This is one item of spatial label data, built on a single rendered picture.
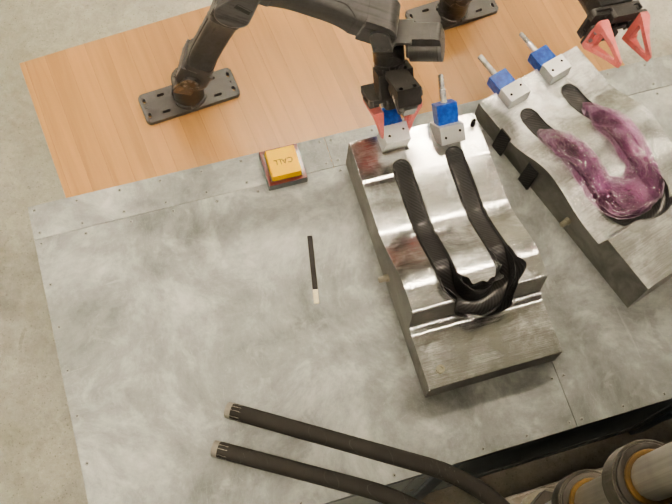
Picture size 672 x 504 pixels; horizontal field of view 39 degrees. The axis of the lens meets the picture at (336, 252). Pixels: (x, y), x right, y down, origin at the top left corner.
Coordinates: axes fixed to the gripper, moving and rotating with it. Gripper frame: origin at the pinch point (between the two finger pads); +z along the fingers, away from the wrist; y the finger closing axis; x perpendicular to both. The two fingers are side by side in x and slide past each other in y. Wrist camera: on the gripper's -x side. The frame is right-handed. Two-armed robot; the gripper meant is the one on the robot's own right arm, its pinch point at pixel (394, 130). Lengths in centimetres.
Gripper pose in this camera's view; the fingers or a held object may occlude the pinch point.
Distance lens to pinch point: 183.9
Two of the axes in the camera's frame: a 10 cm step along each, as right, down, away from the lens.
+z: 1.1, 7.8, 6.2
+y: 9.5, -2.5, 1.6
